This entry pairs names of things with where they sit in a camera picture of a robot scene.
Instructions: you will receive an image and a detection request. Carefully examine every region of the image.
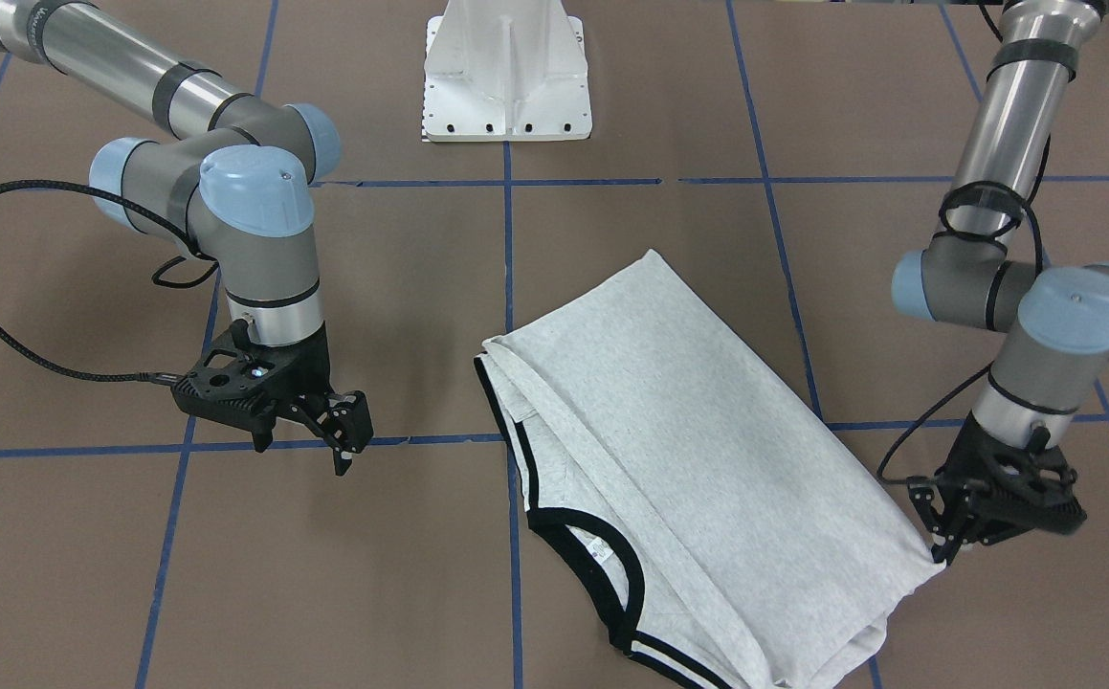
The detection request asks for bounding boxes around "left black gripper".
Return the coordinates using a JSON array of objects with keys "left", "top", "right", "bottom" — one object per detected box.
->
[{"left": 908, "top": 414, "right": 1038, "bottom": 566}]

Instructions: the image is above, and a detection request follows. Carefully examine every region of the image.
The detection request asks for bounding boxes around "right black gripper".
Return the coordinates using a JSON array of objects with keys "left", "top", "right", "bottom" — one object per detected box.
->
[{"left": 233, "top": 320, "right": 374, "bottom": 477}]

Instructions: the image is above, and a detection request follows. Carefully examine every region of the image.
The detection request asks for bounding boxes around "grey cartoon print t-shirt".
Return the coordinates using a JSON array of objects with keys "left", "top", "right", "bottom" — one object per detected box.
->
[{"left": 475, "top": 252, "right": 942, "bottom": 688}]

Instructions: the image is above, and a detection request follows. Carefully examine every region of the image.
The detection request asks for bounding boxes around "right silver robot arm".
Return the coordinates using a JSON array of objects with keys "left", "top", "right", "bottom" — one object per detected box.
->
[{"left": 0, "top": 1, "right": 373, "bottom": 476}]

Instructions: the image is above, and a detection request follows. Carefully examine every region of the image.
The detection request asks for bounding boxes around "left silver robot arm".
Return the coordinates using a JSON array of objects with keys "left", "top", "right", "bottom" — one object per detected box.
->
[{"left": 891, "top": 1, "right": 1109, "bottom": 566}]

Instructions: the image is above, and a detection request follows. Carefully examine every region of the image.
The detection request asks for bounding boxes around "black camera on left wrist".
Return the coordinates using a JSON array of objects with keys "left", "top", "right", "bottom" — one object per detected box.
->
[{"left": 981, "top": 446, "right": 1088, "bottom": 535}]

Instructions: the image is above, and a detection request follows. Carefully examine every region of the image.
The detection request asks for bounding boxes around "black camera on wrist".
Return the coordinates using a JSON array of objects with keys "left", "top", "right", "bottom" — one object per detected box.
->
[
  {"left": 981, "top": 446, "right": 1088, "bottom": 535},
  {"left": 170, "top": 322, "right": 277, "bottom": 436}
]

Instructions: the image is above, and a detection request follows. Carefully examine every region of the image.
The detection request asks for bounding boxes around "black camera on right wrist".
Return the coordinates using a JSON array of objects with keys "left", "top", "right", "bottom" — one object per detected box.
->
[{"left": 170, "top": 322, "right": 277, "bottom": 436}]

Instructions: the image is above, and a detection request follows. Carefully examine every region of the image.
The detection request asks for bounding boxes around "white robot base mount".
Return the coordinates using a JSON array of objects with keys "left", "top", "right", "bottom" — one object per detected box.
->
[{"left": 420, "top": 1, "right": 593, "bottom": 143}]

